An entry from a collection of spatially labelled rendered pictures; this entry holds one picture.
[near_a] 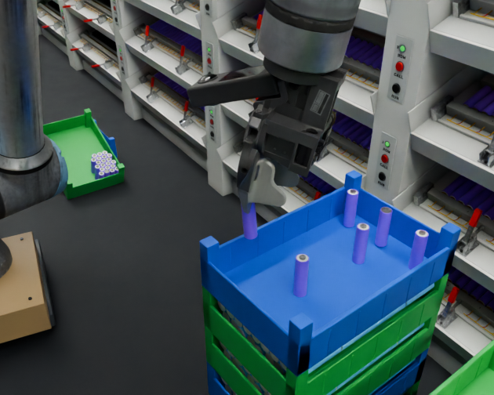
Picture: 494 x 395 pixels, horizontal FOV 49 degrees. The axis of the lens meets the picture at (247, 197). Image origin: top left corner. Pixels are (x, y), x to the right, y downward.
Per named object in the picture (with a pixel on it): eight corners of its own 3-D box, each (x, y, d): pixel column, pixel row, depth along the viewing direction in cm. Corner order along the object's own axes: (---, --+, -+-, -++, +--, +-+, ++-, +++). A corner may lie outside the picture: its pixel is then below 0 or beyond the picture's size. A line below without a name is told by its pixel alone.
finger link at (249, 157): (243, 197, 63) (259, 132, 59) (231, 193, 64) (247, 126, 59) (258, 180, 67) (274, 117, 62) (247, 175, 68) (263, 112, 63)
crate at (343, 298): (297, 378, 64) (301, 330, 60) (201, 284, 78) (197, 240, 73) (450, 272, 80) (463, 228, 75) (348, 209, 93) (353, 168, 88)
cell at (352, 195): (349, 229, 88) (353, 195, 84) (340, 223, 89) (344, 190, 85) (357, 225, 89) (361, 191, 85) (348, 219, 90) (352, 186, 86)
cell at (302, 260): (299, 299, 74) (302, 262, 71) (290, 291, 76) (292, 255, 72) (309, 293, 75) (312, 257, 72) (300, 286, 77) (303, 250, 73)
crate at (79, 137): (124, 181, 191) (125, 166, 184) (67, 200, 181) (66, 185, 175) (89, 123, 204) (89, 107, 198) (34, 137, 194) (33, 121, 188)
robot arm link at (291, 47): (250, 12, 52) (285, -11, 59) (241, 60, 55) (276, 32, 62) (339, 42, 50) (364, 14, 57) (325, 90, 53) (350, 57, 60)
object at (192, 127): (211, 158, 185) (196, 127, 175) (135, 98, 227) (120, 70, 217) (257, 125, 190) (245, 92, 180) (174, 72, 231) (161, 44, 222)
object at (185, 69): (208, 104, 174) (193, 68, 164) (129, 52, 216) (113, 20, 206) (258, 70, 179) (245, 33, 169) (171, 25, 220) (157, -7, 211)
